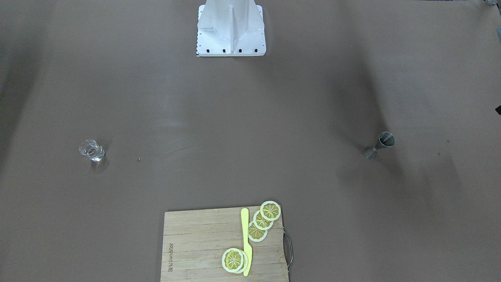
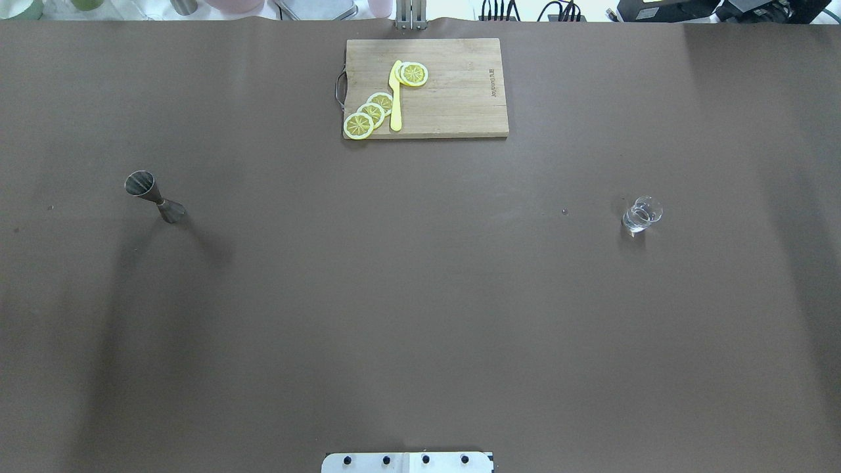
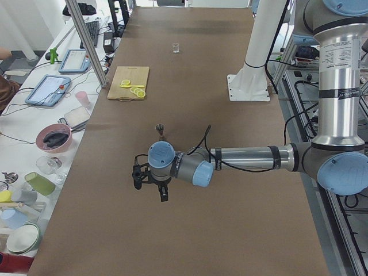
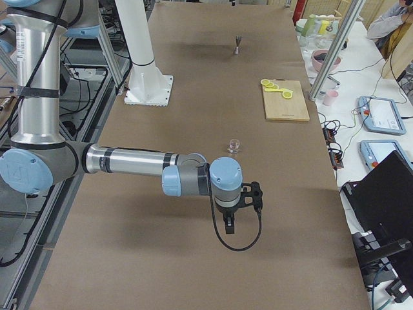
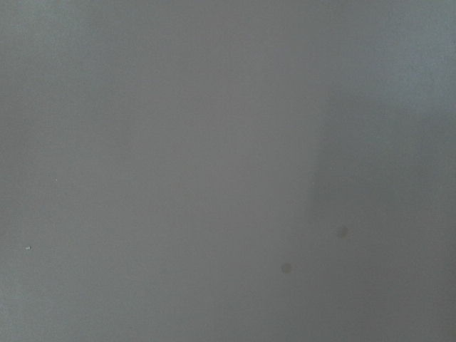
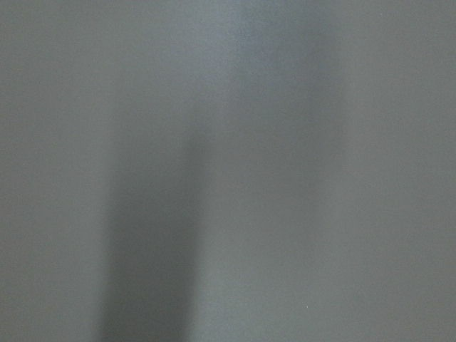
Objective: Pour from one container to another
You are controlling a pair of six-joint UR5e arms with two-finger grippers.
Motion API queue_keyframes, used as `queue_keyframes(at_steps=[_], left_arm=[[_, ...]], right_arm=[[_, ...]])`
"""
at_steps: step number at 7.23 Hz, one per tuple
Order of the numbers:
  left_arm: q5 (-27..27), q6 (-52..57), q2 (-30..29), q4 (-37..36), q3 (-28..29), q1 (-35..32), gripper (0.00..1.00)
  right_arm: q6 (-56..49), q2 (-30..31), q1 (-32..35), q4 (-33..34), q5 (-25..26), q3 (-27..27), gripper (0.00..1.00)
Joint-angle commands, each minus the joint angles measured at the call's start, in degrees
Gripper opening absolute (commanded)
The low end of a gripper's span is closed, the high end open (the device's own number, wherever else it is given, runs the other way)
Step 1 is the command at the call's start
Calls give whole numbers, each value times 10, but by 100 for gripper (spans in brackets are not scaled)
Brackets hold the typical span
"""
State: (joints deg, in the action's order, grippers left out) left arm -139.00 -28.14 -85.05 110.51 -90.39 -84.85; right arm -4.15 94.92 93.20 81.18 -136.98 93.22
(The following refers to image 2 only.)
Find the clear glass cup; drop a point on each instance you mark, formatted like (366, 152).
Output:
(643, 213)

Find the steel jigger measuring cup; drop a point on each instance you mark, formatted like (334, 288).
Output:
(142, 184)

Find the yellow plastic knife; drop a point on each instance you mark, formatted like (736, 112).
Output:
(396, 122)

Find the end lemon slice of row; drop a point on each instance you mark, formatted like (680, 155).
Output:
(358, 126)

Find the middle lemon slice of row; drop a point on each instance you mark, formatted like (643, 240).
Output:
(375, 111)

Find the upper lemon slice of row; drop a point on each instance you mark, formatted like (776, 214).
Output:
(384, 100)

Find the lemon slice near knife tip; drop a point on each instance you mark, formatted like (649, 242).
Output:
(413, 74)

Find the aluminium frame post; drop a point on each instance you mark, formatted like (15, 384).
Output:
(411, 15)

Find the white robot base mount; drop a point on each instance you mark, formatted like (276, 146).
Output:
(422, 461)

